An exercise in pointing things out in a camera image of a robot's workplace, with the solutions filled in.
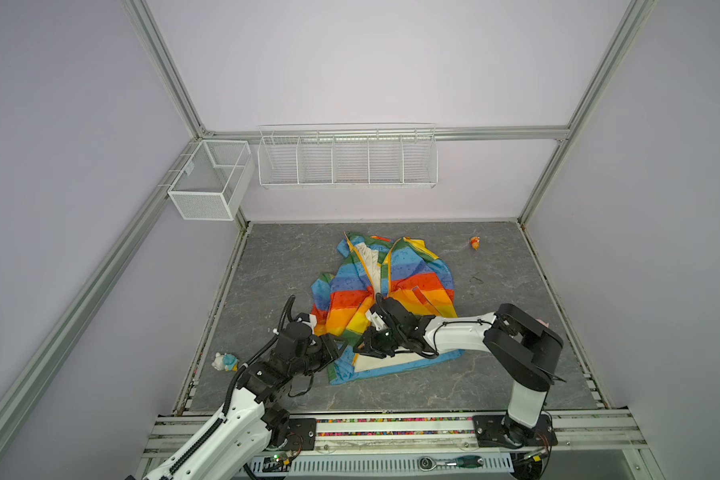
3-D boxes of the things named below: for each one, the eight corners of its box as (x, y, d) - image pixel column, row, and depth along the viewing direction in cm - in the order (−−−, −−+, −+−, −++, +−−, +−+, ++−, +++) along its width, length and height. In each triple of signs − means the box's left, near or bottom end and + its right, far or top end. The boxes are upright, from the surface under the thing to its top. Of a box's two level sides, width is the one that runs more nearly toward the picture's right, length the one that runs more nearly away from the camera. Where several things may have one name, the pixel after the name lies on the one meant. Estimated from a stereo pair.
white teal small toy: (216, 372, 86) (210, 367, 83) (221, 357, 89) (215, 352, 85) (236, 372, 86) (231, 367, 83) (241, 357, 89) (236, 352, 85)
